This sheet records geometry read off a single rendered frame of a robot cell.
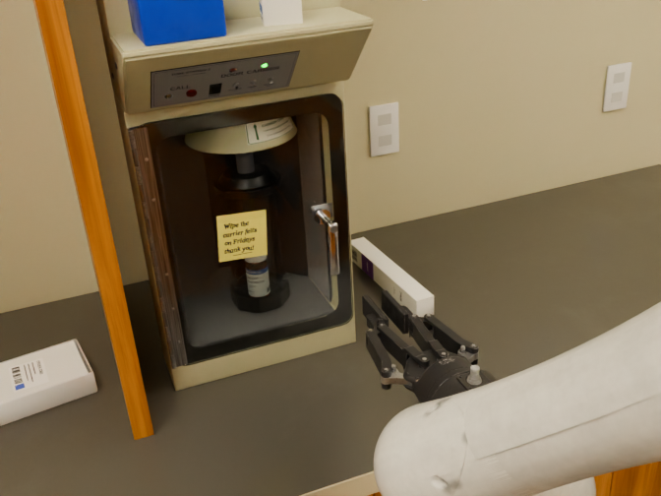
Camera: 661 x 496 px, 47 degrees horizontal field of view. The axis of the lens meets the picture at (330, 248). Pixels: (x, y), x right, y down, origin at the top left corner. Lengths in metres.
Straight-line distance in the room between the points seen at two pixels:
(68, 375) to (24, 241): 0.38
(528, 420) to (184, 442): 0.70
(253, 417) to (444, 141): 0.86
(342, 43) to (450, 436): 0.58
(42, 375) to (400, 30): 0.97
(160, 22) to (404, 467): 0.57
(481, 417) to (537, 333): 0.78
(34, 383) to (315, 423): 0.46
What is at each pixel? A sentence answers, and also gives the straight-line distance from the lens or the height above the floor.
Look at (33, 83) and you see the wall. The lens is 1.49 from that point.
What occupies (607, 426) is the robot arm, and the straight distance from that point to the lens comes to 0.54.
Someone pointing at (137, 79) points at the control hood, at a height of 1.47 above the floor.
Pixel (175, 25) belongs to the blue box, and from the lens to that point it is 0.94.
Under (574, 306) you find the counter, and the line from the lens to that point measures 1.46.
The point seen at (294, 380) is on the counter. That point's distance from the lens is 1.25.
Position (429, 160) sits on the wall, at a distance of 1.76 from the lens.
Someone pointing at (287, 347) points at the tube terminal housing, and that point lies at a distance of 1.28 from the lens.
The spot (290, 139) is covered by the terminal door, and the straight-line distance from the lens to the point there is 1.11.
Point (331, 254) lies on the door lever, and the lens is 1.15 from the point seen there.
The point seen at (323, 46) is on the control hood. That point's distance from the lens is 1.01.
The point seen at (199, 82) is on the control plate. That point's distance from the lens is 1.00.
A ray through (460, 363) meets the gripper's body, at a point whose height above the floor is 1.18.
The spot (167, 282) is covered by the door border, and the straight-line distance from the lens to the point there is 1.15.
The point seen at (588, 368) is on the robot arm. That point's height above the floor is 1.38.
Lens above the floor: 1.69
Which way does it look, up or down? 27 degrees down
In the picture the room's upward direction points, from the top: 4 degrees counter-clockwise
